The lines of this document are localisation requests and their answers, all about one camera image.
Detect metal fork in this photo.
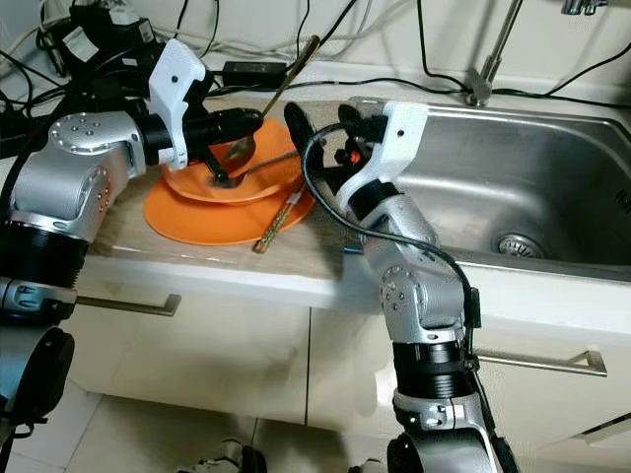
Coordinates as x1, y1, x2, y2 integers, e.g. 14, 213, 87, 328
207, 148, 303, 188

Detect black power adapter brick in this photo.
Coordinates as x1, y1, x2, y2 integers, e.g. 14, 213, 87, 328
222, 61, 293, 88

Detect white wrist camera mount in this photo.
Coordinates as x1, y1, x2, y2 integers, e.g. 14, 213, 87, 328
148, 41, 211, 169
335, 101, 431, 204

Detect silver bar cabinet handle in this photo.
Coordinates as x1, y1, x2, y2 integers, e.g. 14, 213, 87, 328
473, 347, 610, 379
74, 294, 183, 318

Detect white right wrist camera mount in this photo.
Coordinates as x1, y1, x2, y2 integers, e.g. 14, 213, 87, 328
335, 101, 431, 204

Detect orange plastic bowl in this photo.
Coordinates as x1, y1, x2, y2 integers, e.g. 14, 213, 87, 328
163, 118, 293, 204

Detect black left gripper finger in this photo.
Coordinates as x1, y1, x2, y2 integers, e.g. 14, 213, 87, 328
205, 108, 265, 145
202, 146, 240, 188

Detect orange plastic plate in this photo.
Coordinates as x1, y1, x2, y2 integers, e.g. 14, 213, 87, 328
143, 163, 316, 247

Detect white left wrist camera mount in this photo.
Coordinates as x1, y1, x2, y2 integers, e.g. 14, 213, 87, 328
148, 41, 211, 169

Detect metal spoon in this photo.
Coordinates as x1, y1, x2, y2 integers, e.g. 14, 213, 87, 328
225, 36, 322, 165

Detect beige woven counter mat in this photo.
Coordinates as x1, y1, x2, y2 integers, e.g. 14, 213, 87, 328
104, 99, 358, 283

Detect stainless steel sink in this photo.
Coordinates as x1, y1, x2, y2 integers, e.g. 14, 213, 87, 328
345, 97, 631, 283

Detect sink drain strainer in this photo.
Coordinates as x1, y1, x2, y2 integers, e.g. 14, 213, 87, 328
498, 234, 549, 261

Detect black power strip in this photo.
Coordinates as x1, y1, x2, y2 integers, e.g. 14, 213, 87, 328
0, 103, 82, 159

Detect black labelled battery charger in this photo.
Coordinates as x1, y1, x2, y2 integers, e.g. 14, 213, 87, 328
49, 8, 159, 78

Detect cream cabinet door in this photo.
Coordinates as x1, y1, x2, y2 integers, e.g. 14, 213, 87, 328
74, 266, 316, 430
301, 286, 631, 469

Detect chrome wall tap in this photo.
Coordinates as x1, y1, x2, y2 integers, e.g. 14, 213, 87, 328
560, 0, 608, 17

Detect chrome sink faucet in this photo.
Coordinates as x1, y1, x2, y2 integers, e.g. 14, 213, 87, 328
466, 0, 524, 107

